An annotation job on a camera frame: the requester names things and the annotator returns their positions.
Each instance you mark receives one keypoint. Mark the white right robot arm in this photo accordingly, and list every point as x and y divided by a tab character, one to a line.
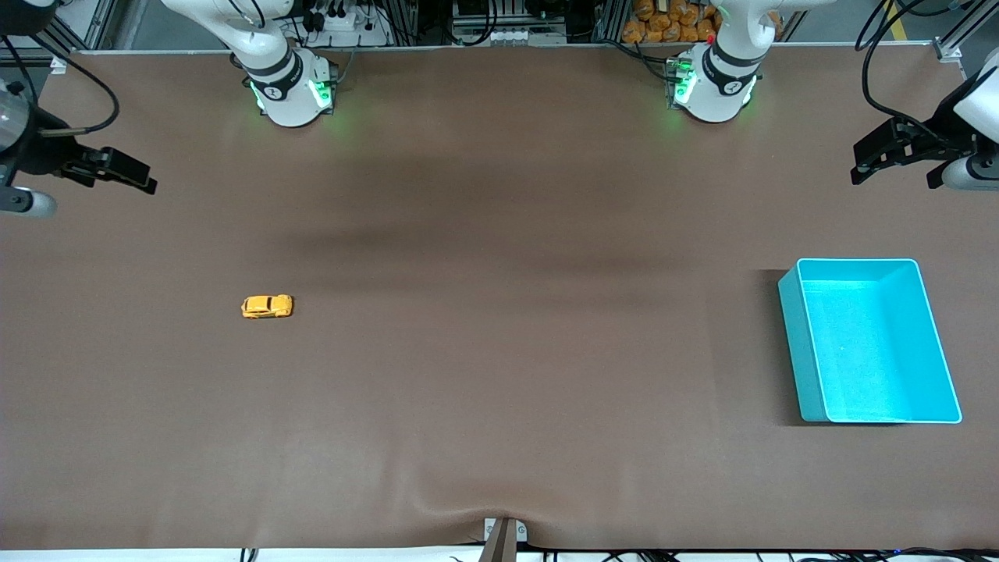
289	101

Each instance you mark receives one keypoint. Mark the orange snack bags pile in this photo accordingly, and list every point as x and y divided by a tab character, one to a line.
663	23

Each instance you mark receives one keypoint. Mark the brown table mat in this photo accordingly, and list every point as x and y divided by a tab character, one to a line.
499	312

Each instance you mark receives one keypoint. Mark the grey equipment rack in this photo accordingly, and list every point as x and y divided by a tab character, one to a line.
507	23

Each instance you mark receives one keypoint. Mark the teal plastic bin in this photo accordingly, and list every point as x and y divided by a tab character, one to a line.
874	351

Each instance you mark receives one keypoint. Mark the metal table clamp bracket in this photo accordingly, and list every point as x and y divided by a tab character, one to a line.
503	542

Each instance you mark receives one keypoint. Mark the white power strip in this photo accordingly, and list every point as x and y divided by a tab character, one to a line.
347	23

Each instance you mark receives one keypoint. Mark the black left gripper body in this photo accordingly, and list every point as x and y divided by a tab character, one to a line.
939	146

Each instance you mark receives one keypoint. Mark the aluminium frame profile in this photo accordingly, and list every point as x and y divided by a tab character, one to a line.
86	27
964	27

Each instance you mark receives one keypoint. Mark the yellow beetle toy car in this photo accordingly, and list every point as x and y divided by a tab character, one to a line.
267	307

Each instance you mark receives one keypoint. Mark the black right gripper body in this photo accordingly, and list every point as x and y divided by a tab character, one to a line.
45	154

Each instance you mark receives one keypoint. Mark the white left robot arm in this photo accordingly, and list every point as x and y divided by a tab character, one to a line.
714	97

